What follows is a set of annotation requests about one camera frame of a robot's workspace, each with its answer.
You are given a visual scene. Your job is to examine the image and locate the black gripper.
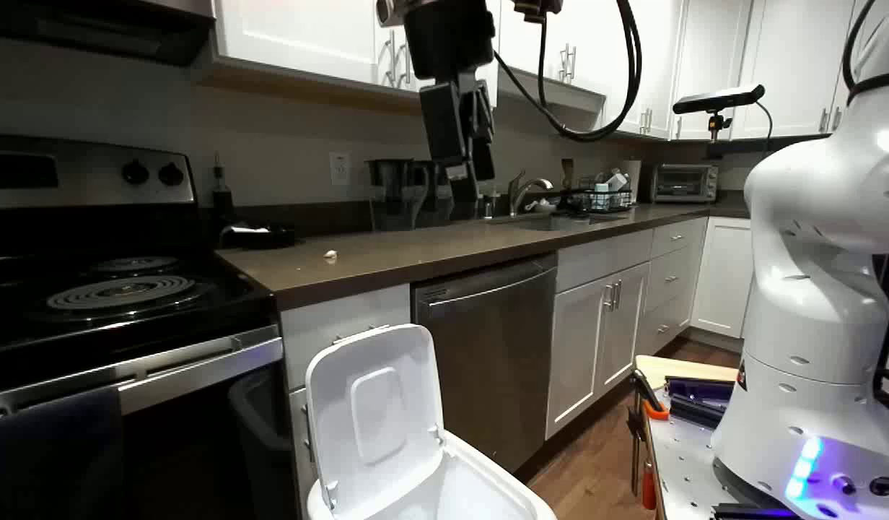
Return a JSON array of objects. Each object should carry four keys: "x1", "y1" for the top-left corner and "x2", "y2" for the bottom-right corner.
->
[{"x1": 405, "y1": 0, "x2": 493, "y2": 183}]

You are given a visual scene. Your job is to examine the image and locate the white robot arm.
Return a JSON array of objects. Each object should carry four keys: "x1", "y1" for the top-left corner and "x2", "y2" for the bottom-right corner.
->
[{"x1": 710, "y1": 11, "x2": 889, "y2": 520}]

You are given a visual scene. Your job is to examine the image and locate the black pan on counter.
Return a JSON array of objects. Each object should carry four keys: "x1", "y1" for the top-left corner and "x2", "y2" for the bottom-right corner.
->
[{"x1": 221, "y1": 222, "x2": 298, "y2": 250}]

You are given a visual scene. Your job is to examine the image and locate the white bin lid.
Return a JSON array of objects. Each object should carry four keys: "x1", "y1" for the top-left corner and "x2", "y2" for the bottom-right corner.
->
[{"x1": 306, "y1": 323, "x2": 444, "y2": 518}]

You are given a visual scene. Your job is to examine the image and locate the white trash bin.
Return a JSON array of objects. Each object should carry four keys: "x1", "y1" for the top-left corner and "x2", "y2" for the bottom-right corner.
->
[{"x1": 306, "y1": 433, "x2": 557, "y2": 520}]

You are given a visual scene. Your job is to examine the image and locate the chrome sink faucet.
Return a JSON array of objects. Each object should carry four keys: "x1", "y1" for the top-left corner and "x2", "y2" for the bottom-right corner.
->
[{"x1": 509, "y1": 172, "x2": 555, "y2": 217}]

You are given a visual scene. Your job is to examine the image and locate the dish rack with dishes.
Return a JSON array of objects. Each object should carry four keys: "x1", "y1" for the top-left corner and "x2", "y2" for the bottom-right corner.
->
[{"x1": 561, "y1": 169, "x2": 635, "y2": 214}]

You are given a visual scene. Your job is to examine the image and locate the stainless steel dishwasher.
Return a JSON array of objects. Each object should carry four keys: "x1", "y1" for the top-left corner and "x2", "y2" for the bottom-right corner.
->
[{"x1": 412, "y1": 258, "x2": 557, "y2": 472}]

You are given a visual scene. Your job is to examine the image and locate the silver toaster oven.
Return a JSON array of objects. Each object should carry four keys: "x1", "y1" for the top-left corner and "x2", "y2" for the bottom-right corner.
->
[{"x1": 649, "y1": 166, "x2": 720, "y2": 202}]

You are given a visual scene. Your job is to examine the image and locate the white lower cabinets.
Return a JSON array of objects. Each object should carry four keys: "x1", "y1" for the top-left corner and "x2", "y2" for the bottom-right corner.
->
[{"x1": 278, "y1": 214, "x2": 759, "y2": 487}]

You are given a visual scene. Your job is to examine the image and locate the white cabinets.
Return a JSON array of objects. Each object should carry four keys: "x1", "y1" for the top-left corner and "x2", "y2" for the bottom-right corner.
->
[
  {"x1": 278, "y1": 214, "x2": 759, "y2": 487},
  {"x1": 215, "y1": 0, "x2": 861, "y2": 143}
]

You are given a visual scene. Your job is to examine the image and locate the white upper cabinets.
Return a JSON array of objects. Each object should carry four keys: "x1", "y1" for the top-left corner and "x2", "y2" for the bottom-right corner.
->
[{"x1": 215, "y1": 0, "x2": 861, "y2": 143}]

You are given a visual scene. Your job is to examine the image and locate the dark glass bottle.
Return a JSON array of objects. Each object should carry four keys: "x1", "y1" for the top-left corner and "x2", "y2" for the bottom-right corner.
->
[{"x1": 212, "y1": 166, "x2": 234, "y2": 238}]

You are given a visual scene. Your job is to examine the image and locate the black range hood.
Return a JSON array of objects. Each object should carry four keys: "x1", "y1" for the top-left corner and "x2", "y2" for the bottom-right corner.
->
[{"x1": 0, "y1": 0, "x2": 215, "y2": 66}]

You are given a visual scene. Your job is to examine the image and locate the black electric stove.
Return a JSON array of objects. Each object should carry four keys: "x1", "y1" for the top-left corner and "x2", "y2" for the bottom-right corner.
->
[{"x1": 0, "y1": 136, "x2": 301, "y2": 520}]

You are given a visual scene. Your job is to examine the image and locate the metal robot mounting table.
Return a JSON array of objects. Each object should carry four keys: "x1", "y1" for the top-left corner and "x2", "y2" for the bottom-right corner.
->
[{"x1": 632, "y1": 354, "x2": 804, "y2": 520}]

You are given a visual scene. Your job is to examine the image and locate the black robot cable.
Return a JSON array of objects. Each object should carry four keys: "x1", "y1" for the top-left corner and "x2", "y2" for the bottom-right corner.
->
[{"x1": 489, "y1": 0, "x2": 646, "y2": 144}]

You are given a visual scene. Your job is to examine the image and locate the black camera on stand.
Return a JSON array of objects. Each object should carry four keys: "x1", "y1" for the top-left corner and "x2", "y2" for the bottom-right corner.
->
[{"x1": 674, "y1": 85, "x2": 766, "y2": 143}]

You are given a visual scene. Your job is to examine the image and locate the orange handled clamp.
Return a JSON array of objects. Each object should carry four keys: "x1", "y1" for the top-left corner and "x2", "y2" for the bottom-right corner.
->
[{"x1": 628, "y1": 370, "x2": 671, "y2": 510}]

